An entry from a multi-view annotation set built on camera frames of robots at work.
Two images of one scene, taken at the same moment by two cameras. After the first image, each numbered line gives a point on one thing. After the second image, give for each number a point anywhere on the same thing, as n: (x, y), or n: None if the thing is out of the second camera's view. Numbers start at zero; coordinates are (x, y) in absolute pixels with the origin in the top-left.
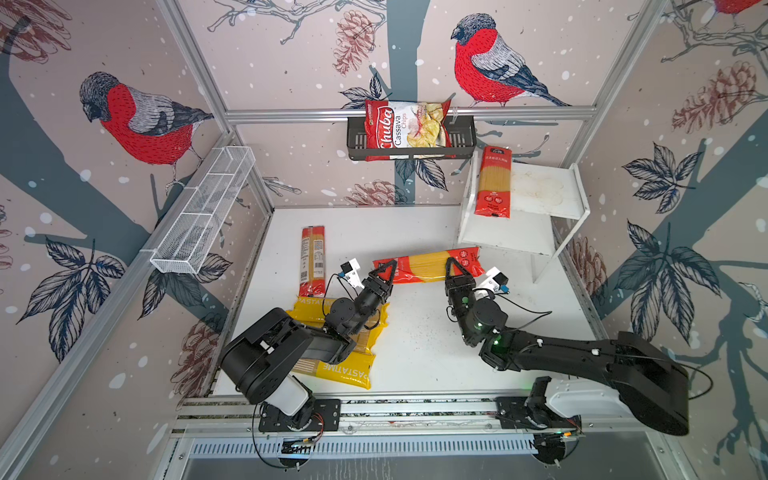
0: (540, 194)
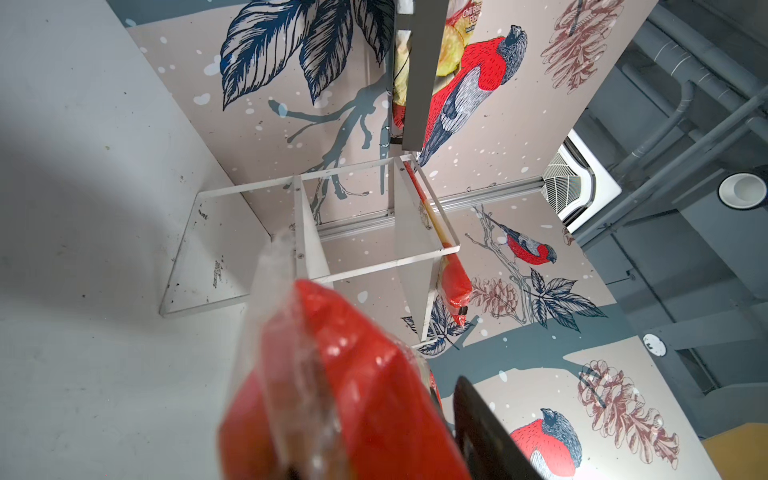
0: (367, 220)
